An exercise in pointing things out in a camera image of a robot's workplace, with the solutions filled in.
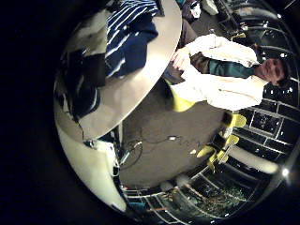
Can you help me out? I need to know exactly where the white round pillar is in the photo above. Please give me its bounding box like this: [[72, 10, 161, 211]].
[[229, 144, 279, 175]]

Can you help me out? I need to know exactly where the yellow chair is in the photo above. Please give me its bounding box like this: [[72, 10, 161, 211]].
[[223, 134, 241, 148], [196, 143, 231, 172], [229, 112, 248, 129]]

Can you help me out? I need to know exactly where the person in white jacket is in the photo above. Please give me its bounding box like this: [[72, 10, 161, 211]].
[[162, 33, 292, 112]]

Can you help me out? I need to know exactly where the navy white striped shirt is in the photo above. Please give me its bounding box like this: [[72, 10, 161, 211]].
[[104, 0, 161, 79]]

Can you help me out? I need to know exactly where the yellow stool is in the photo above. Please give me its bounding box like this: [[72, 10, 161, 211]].
[[168, 82, 198, 113]]

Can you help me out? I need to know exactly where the black floor cable with adapter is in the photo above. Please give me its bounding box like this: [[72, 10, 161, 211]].
[[120, 134, 201, 170]]

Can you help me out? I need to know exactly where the white crumpled bag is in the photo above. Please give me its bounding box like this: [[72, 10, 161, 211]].
[[189, 2, 202, 19]]

